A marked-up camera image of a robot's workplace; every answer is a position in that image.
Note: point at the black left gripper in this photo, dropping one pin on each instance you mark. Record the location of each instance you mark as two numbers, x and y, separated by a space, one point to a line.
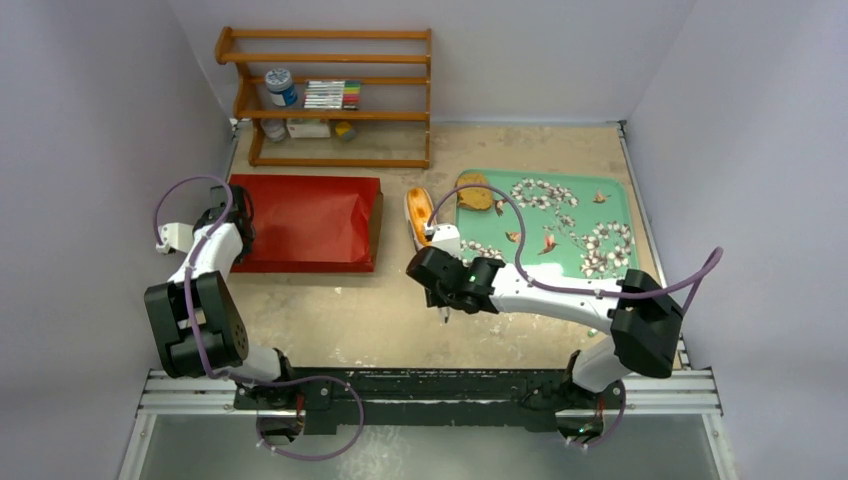
239 257

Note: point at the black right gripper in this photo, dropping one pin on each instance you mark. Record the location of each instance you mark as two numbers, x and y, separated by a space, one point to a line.
436 283

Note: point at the metal tongs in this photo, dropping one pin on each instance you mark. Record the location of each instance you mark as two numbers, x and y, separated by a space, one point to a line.
444 313

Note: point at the red paper bag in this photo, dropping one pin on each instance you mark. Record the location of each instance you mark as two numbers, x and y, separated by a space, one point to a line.
313 224

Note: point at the fake baguette bread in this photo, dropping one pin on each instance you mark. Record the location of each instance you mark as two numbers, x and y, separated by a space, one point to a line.
418 210

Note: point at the green floral tray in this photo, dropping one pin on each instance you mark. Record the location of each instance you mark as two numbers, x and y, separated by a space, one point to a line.
580 224

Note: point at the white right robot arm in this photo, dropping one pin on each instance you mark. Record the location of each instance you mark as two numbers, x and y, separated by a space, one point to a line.
641 326

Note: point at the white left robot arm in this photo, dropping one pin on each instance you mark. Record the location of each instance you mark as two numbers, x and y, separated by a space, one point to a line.
196 326

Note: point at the clear plastic bottle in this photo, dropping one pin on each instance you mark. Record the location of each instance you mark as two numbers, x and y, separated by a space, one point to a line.
275 130

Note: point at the small white box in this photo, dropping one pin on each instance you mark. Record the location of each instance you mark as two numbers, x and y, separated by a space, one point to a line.
308 128

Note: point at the yellow grey cube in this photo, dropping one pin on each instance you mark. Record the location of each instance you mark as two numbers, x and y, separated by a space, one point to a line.
344 130

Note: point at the blue lidded jar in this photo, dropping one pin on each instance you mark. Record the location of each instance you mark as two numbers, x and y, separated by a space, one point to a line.
281 88

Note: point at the coloured marker set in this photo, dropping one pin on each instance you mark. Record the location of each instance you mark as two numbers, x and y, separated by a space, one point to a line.
332 94

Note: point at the wooden shelf rack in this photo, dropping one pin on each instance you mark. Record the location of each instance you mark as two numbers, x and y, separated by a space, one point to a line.
263 93

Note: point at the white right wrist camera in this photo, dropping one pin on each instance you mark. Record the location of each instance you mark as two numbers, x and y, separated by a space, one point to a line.
445 237

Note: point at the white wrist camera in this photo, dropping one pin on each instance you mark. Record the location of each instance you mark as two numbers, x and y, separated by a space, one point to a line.
445 237
175 237

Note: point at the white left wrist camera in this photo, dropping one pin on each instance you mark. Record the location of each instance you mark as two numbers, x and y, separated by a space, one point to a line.
175 237

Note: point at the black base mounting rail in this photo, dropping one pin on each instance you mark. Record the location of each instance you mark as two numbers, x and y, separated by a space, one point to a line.
536 400

